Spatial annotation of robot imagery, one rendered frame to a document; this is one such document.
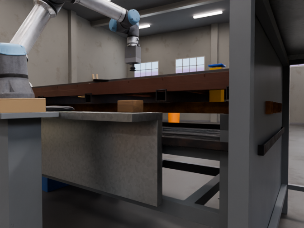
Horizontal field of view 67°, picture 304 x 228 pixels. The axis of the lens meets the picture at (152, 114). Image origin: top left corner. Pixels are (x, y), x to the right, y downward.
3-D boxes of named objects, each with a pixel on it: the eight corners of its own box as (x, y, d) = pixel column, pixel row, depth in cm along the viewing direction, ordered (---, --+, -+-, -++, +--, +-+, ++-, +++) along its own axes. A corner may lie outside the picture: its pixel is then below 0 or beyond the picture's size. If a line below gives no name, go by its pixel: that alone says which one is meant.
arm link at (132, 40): (131, 40, 151) (141, 38, 147) (131, 47, 151) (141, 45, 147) (124, 37, 145) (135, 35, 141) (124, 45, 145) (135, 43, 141)
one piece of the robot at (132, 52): (144, 42, 149) (144, 68, 149) (132, 44, 153) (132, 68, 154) (135, 38, 141) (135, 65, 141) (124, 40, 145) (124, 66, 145)
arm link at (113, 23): (116, 13, 131) (133, 17, 137) (107, 20, 140) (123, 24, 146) (116, 26, 131) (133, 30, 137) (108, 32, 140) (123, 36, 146)
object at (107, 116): (10, 114, 167) (10, 110, 167) (162, 119, 94) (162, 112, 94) (-23, 115, 150) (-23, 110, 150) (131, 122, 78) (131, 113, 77)
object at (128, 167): (11, 162, 168) (10, 114, 167) (162, 203, 95) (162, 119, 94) (5, 163, 164) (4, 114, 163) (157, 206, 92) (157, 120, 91)
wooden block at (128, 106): (117, 112, 97) (116, 100, 97) (128, 111, 101) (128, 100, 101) (132, 112, 90) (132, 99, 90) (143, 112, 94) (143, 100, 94)
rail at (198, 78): (18, 98, 167) (18, 90, 167) (259, 87, 77) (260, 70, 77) (12, 98, 164) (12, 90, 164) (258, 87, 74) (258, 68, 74)
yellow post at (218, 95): (213, 111, 105) (213, 69, 104) (224, 111, 102) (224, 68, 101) (209, 111, 100) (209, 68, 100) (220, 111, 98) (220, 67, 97)
